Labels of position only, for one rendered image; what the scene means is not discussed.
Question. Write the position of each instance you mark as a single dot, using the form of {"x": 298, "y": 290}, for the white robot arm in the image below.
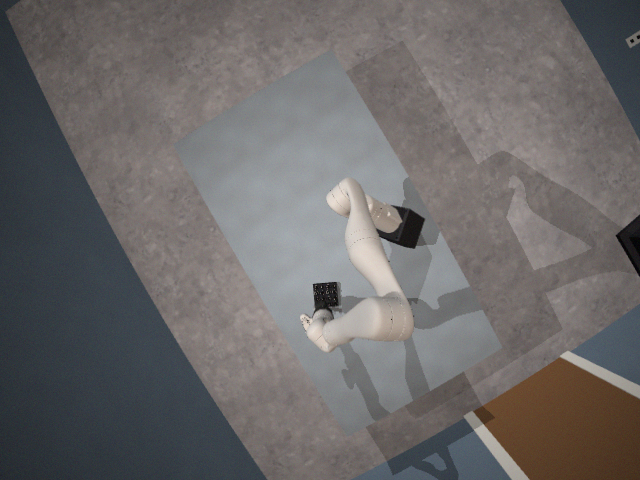
{"x": 375, "y": 318}

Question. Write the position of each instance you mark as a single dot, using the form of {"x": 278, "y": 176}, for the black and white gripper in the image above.
{"x": 319, "y": 308}

